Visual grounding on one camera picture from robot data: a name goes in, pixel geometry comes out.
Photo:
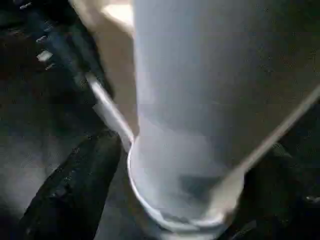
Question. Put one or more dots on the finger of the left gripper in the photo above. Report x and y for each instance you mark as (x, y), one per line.
(92, 60)

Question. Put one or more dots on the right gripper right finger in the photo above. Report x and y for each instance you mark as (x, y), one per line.
(287, 200)

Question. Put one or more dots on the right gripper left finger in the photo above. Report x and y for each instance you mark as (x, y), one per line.
(75, 190)

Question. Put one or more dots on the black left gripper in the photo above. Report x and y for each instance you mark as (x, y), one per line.
(25, 10)

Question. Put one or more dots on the white plastic table top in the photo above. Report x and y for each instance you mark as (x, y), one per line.
(115, 62)

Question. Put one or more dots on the white plastic table leg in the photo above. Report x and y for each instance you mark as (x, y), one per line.
(187, 87)

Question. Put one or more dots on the black work mat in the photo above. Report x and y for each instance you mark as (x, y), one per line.
(37, 150)

